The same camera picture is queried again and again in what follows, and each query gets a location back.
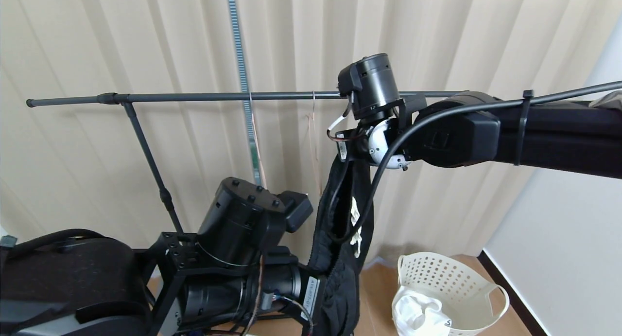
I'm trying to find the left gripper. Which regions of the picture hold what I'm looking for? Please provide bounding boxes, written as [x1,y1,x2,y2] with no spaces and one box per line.
[182,263,322,333]

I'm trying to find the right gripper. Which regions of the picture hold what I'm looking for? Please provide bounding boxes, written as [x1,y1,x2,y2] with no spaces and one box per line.
[334,124,372,163]

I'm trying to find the pink clothes hanger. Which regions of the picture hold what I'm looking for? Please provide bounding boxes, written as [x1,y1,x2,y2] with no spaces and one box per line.
[248,92,268,189]
[306,91,324,196]

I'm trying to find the black shorts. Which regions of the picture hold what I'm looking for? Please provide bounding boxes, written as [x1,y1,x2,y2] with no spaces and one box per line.
[307,153,375,336]

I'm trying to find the white laundry basket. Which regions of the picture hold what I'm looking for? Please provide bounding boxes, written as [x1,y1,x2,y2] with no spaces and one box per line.
[397,251,510,336]

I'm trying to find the black clothes rack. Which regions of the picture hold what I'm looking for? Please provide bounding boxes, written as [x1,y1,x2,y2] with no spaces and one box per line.
[25,89,468,235]

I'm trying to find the white garment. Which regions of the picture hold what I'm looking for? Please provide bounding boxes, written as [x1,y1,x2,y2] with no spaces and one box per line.
[391,284,453,336]

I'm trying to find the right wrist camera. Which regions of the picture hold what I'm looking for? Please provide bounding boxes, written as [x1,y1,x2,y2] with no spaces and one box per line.
[337,62,364,98]

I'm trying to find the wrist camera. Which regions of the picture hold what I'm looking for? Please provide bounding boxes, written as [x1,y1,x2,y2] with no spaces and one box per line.
[337,62,364,98]
[278,190,314,234]

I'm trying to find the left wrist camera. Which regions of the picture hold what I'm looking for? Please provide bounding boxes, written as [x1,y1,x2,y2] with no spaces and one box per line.
[278,190,314,234]

